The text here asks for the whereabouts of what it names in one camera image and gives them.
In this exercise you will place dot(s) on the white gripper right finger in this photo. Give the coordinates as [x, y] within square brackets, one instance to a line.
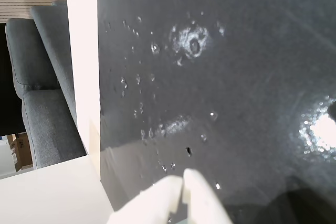
[204, 200]

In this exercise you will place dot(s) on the brown cardboard box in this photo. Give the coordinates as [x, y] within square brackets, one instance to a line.
[22, 151]

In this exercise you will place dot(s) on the grey fabric sofa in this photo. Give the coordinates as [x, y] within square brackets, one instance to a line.
[39, 82]

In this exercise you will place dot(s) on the black glossy table mat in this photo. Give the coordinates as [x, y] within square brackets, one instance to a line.
[223, 82]

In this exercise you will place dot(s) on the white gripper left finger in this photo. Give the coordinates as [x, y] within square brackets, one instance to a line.
[149, 203]

